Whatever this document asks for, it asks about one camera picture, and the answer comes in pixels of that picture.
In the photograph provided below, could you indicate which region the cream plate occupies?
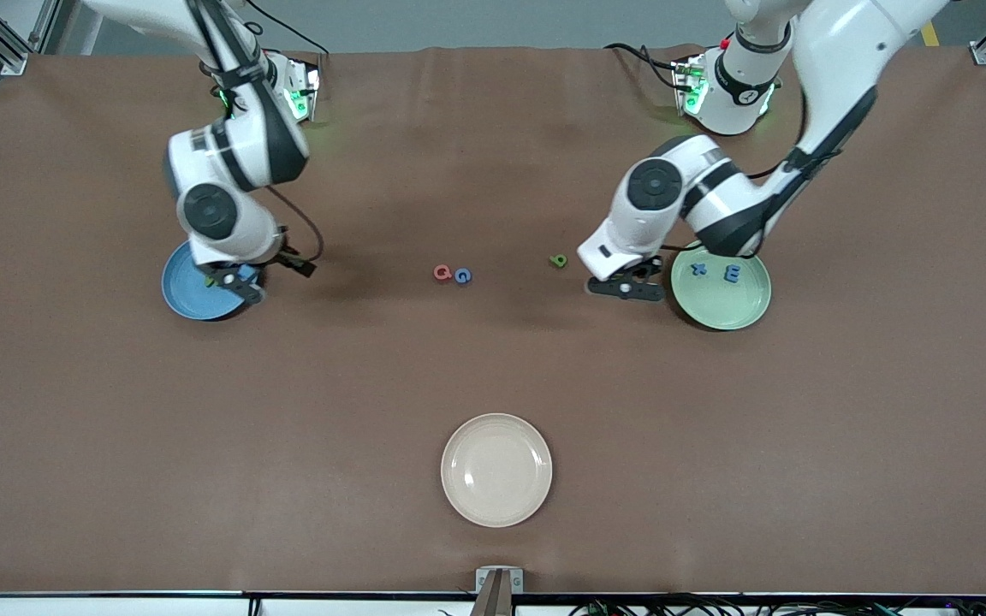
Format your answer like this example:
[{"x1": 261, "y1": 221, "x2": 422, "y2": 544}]
[{"x1": 441, "y1": 413, "x2": 554, "y2": 528}]

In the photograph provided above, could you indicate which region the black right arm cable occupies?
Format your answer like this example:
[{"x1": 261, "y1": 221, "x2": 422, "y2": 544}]
[{"x1": 185, "y1": 0, "x2": 327, "y2": 262}]

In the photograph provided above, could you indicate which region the brown table mat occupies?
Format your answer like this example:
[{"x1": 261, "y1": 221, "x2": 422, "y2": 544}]
[{"x1": 0, "y1": 43, "x2": 986, "y2": 595}]

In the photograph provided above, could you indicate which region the green plate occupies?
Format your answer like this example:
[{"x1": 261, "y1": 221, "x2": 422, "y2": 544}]
[{"x1": 670, "y1": 242, "x2": 773, "y2": 331}]

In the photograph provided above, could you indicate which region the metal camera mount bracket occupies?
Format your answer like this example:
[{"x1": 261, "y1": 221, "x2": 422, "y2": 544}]
[{"x1": 472, "y1": 566, "x2": 525, "y2": 616}]

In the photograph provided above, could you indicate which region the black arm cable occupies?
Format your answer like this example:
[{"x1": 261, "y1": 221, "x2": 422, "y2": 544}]
[
  {"x1": 185, "y1": 0, "x2": 327, "y2": 262},
  {"x1": 660, "y1": 81, "x2": 845, "y2": 254}
]

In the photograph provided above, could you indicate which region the black base cable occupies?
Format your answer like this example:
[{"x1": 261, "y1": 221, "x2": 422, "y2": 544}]
[{"x1": 604, "y1": 41, "x2": 684, "y2": 92}]

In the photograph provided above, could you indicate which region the blue plate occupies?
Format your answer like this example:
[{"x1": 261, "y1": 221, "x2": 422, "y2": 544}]
[{"x1": 161, "y1": 241, "x2": 260, "y2": 322}]

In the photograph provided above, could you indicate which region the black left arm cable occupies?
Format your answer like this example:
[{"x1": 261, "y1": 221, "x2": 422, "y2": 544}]
[{"x1": 660, "y1": 81, "x2": 845, "y2": 254}]

